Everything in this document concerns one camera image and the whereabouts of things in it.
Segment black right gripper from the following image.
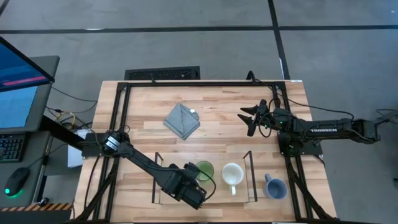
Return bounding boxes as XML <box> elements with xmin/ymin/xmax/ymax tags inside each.
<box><xmin>237</xmin><ymin>99</ymin><xmax>277</xmax><ymax>130</ymax></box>

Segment green ceramic mug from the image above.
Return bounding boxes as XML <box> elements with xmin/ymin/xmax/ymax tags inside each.
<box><xmin>195</xmin><ymin>160</ymin><xmax>215</xmax><ymax>187</ymax></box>

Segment cream ceramic mug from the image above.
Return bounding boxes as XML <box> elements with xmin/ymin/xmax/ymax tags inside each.
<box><xmin>221</xmin><ymin>162</ymin><xmax>245</xmax><ymax>196</ymax></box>

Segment blue-grey ceramic mug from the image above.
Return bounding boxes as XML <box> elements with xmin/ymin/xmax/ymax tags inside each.
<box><xmin>264</xmin><ymin>173</ymin><xmax>289</xmax><ymax>200</ymax></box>

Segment grey folded cloth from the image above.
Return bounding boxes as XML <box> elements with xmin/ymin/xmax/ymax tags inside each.
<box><xmin>163</xmin><ymin>102</ymin><xmax>201</xmax><ymax>141</ymax></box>

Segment black floor grille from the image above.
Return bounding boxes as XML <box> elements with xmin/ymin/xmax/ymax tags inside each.
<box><xmin>124</xmin><ymin>65</ymin><xmax>201</xmax><ymax>81</ymax></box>

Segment white box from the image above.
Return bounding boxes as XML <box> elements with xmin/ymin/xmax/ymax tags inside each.
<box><xmin>67</xmin><ymin>128</ymin><xmax>91</xmax><ymax>169</ymax></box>

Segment black desk beam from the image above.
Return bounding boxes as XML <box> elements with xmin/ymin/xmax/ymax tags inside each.
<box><xmin>40</xmin><ymin>114</ymin><xmax>85</xmax><ymax>149</ymax></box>

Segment hazard-striped black box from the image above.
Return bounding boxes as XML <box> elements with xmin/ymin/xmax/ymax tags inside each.
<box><xmin>0</xmin><ymin>202</ymin><xmax>74</xmax><ymax>224</ymax></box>

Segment grey side desk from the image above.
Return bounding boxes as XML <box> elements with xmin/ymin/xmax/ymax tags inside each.
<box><xmin>0</xmin><ymin>130</ymin><xmax>52</xmax><ymax>208</ymax></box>

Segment black computer mouse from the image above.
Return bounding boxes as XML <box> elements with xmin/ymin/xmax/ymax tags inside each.
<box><xmin>4</xmin><ymin>167</ymin><xmax>31</xmax><ymax>198</ymax></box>

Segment backlit computer keyboard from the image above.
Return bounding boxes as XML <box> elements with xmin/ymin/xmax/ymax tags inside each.
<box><xmin>0</xmin><ymin>133</ymin><xmax>26</xmax><ymax>163</ymax></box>

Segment grey-framed computer monitor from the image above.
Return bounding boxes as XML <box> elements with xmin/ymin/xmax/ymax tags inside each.
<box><xmin>0</xmin><ymin>55</ymin><xmax>60</xmax><ymax>134</ymax></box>

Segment black-framed computer monitor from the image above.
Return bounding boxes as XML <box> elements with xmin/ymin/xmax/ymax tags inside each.
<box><xmin>0</xmin><ymin>36</ymin><xmax>55</xmax><ymax>93</ymax></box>

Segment black metal table frame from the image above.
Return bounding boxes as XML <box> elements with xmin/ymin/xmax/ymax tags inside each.
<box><xmin>67</xmin><ymin>79</ymin><xmax>340</xmax><ymax>223</ymax></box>

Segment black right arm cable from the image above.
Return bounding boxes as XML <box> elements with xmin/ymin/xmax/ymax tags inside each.
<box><xmin>278</xmin><ymin>90</ymin><xmax>355</xmax><ymax>121</ymax></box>

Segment yellow cable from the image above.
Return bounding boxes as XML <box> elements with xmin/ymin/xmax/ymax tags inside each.
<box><xmin>55</xmin><ymin>111</ymin><xmax>76</xmax><ymax>129</ymax></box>

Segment black floor cables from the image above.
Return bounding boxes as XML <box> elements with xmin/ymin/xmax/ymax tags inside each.
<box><xmin>374</xmin><ymin>108</ymin><xmax>398</xmax><ymax>125</ymax></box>

